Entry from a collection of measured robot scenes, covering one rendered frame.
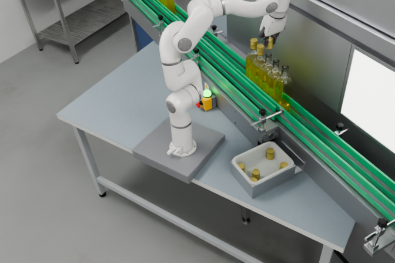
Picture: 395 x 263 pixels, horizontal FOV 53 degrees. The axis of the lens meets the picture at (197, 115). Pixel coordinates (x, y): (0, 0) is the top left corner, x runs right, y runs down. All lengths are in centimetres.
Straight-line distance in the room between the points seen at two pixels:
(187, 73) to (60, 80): 250
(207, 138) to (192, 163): 18
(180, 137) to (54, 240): 126
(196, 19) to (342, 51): 58
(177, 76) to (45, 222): 157
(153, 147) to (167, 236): 80
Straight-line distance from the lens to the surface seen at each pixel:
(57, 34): 434
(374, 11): 151
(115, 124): 211
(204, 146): 184
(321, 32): 168
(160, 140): 189
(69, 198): 286
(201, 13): 143
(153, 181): 278
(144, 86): 233
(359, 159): 164
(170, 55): 154
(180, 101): 162
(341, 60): 164
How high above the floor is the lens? 211
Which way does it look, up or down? 41 degrees down
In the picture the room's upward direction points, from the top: 5 degrees counter-clockwise
